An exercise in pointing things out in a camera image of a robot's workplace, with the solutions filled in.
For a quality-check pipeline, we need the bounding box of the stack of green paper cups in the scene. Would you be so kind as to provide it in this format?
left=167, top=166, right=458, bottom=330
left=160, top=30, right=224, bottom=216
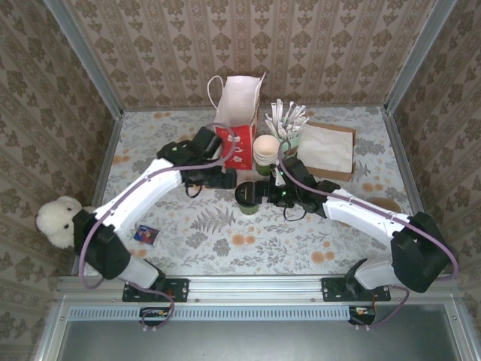
left=253, top=135, right=281, bottom=177

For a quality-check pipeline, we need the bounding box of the white paper napkin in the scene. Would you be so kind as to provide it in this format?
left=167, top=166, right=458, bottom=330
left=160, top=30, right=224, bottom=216
left=298, top=123, right=354, bottom=174

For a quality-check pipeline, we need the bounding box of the white red-printed paper gift bag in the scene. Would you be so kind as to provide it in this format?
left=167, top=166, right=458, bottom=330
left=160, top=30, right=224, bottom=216
left=207, top=73, right=268, bottom=171

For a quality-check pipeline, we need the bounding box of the mint green straw holder cup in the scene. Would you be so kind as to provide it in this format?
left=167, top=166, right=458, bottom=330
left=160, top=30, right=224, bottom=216
left=276, top=133, right=302, bottom=159

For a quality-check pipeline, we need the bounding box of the blue snack packet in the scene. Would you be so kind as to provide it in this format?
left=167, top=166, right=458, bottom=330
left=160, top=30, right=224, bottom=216
left=134, top=224, right=159, bottom=247

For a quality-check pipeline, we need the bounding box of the small black controller board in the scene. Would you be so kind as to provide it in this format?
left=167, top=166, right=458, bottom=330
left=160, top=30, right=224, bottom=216
left=348, top=305, right=377, bottom=326
left=139, top=305, right=171, bottom=327

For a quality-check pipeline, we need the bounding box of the grey metal panel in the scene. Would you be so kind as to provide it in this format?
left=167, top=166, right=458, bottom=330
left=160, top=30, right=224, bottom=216
left=56, top=319, right=465, bottom=361

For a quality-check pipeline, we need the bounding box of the white teddy bear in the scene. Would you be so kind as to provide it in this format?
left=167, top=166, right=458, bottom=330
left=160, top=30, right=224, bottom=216
left=36, top=195, right=86, bottom=249

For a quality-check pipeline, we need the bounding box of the aluminium mounting rail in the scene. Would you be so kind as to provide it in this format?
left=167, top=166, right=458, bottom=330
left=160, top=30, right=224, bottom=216
left=56, top=273, right=462, bottom=303

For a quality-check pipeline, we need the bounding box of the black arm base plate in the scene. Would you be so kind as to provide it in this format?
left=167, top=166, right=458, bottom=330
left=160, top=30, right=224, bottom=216
left=321, top=277, right=391, bottom=303
left=123, top=277, right=189, bottom=303

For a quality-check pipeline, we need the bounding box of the aluminium table back rail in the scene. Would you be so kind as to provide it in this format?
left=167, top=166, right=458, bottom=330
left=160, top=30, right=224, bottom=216
left=120, top=105, right=389, bottom=113

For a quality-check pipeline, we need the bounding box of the grey slotted cable duct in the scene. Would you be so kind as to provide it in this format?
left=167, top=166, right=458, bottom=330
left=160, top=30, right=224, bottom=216
left=69, top=305, right=373, bottom=321

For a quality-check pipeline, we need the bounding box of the aluminium frame post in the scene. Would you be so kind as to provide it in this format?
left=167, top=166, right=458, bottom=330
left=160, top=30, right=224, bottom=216
left=383, top=0, right=458, bottom=114
left=44, top=0, right=125, bottom=118

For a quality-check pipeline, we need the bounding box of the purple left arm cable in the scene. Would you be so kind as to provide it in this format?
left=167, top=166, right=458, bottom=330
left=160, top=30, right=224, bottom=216
left=78, top=123, right=238, bottom=334

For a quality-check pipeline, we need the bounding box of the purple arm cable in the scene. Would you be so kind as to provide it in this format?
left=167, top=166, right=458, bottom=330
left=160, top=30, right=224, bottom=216
left=78, top=123, right=238, bottom=334
left=277, top=144, right=459, bottom=329

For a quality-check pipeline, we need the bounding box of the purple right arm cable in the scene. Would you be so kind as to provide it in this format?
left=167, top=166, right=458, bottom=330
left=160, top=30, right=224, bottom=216
left=277, top=144, right=459, bottom=329

